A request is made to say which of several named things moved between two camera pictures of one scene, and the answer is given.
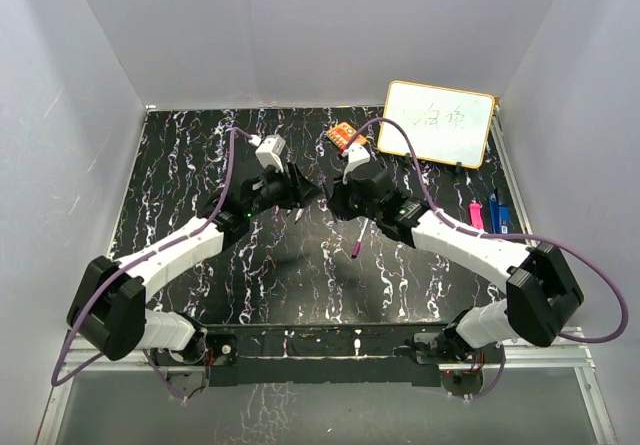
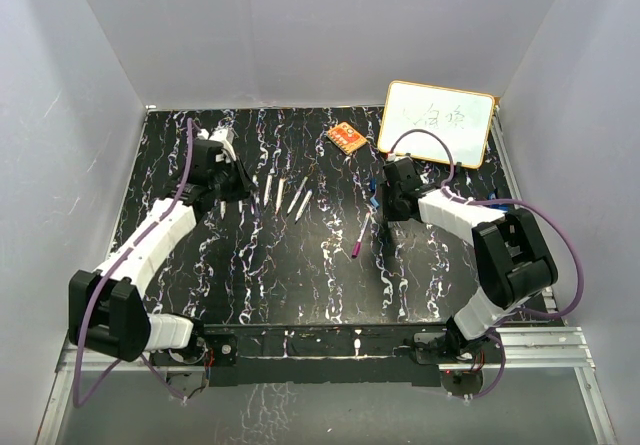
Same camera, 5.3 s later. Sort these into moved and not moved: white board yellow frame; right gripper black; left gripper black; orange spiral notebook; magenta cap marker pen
Moved: right gripper black; left gripper black
Not moved: magenta cap marker pen; white board yellow frame; orange spiral notebook
